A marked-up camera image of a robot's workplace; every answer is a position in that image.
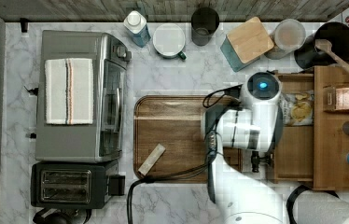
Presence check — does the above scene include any wooden drawer with black handle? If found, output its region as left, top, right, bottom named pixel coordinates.
left=265, top=74, right=314, bottom=183

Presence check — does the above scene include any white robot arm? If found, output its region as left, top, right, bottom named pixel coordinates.
left=201, top=72, right=287, bottom=224

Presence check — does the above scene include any snack bag in drawer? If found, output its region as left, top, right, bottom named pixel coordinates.
left=280, top=90, right=314, bottom=126

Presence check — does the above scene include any wooden cutting board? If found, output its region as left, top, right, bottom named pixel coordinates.
left=133, top=94, right=244, bottom=184

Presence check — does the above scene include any green mug with white lid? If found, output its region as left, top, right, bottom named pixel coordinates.
left=153, top=23, right=187, bottom=61

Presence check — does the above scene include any silver toaster oven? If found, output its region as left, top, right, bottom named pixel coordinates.
left=35, top=31, right=132, bottom=163

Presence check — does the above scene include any dark grey cup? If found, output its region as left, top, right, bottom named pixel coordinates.
left=191, top=7, right=219, bottom=46

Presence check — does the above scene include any white-capped blue bottle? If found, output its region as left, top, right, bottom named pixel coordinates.
left=123, top=10, right=151, bottom=48

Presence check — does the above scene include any teal canister with wooden lid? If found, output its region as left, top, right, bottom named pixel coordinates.
left=220, top=17, right=274, bottom=72

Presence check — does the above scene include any white striped folded towel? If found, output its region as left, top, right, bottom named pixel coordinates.
left=45, top=58, right=94, bottom=125

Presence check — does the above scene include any clear jar with white lid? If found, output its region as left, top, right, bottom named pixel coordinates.
left=265, top=19, right=306, bottom=60

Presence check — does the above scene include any black two-slot toaster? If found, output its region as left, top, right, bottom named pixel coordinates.
left=31, top=160, right=125, bottom=209

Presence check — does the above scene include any black paper towel holder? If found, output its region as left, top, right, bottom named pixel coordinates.
left=286, top=184, right=341, bottom=224

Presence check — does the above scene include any black pot lid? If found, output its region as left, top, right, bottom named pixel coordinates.
left=33, top=208, right=91, bottom=224

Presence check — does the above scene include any wooden spoon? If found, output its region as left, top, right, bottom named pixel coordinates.
left=314, top=39, right=349, bottom=74

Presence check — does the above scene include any white paper towel roll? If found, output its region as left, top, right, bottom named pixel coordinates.
left=293, top=190, right=349, bottom=224

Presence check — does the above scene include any wooden tea box holder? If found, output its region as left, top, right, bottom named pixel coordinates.
left=323, top=86, right=349, bottom=112

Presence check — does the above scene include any black utensil holder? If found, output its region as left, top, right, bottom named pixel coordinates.
left=294, top=21, right=349, bottom=69

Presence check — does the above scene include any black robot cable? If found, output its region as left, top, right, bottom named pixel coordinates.
left=126, top=84, right=244, bottom=224

